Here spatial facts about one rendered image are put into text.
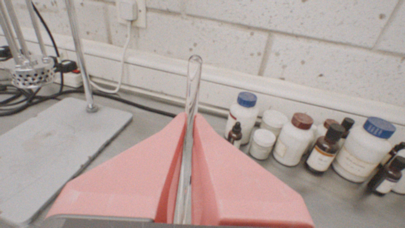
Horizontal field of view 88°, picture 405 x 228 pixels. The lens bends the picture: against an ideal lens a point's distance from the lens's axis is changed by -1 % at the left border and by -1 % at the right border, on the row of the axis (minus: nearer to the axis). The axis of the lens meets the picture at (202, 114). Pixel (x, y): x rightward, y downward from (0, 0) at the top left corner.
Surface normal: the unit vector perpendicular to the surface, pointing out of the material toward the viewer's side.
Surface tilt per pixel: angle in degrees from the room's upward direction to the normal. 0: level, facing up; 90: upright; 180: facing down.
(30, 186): 0
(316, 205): 0
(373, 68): 90
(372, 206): 0
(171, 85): 90
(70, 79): 88
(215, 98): 90
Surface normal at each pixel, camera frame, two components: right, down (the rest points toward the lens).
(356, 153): -0.81, 0.25
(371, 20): -0.27, 0.52
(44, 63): 0.11, -0.82
